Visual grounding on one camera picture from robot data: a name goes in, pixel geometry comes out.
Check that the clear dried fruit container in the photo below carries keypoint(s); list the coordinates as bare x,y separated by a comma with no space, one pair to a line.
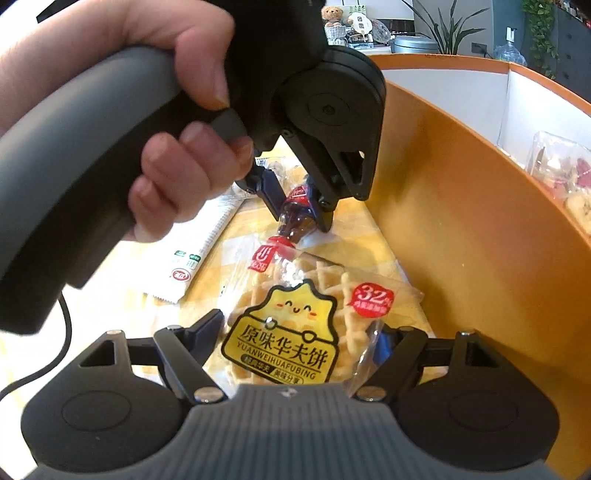
563,175

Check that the orange cardboard box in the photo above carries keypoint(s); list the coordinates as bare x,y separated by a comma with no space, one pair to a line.
461,230

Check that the person's left hand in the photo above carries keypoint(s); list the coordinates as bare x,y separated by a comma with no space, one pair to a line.
184,175

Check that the grey trash can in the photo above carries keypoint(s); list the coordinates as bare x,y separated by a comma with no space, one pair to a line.
413,45

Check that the cola bottle shaped candy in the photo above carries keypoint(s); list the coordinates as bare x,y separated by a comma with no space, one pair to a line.
295,221

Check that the white stick packet green logo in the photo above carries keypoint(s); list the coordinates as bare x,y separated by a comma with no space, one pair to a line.
194,258

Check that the white round ornament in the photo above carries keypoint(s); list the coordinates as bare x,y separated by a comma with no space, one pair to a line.
359,22

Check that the clear waffle packet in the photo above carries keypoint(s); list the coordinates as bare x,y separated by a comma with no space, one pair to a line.
286,341

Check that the yellow checkered tablecloth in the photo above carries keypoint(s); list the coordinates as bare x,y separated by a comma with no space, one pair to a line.
351,240

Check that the brown teddy bear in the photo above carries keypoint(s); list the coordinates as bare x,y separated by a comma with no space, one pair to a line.
332,14

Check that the potted plant in black pot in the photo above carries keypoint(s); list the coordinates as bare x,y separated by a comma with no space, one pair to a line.
445,27

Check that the wall socket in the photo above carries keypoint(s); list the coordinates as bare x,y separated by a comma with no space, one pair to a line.
479,48

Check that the grey cabinet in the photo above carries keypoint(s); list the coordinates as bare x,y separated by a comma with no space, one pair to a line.
575,50

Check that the blue water bottle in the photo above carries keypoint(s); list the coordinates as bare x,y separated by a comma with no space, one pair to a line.
510,48

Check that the trailing green plant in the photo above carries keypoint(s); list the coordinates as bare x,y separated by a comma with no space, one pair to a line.
540,32

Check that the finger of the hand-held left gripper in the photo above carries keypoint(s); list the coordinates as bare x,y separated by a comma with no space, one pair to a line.
323,175
268,184

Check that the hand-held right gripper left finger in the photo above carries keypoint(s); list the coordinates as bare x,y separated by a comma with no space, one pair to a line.
210,326

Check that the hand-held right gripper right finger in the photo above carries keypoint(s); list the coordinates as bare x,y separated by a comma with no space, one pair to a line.
385,350

